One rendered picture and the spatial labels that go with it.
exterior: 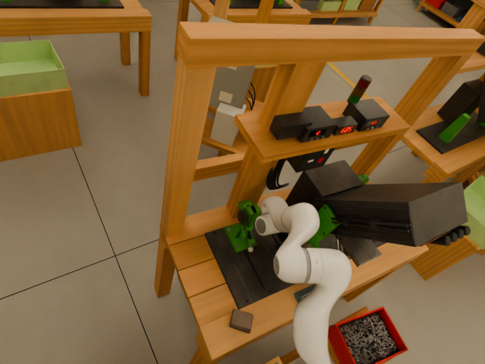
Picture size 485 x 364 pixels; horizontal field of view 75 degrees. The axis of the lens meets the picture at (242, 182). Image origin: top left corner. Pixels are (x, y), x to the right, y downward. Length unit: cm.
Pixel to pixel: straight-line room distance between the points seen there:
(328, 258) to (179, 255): 89
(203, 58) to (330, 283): 72
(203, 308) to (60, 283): 130
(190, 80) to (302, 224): 54
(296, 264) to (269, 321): 72
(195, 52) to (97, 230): 204
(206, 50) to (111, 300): 194
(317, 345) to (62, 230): 219
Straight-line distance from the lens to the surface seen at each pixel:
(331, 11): 712
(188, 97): 101
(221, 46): 96
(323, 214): 156
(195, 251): 166
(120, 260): 261
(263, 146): 125
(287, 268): 91
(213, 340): 151
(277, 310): 163
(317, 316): 98
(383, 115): 163
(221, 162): 150
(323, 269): 94
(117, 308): 248
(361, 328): 183
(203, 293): 159
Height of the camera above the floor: 235
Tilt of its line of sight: 48 degrees down
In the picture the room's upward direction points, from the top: 22 degrees clockwise
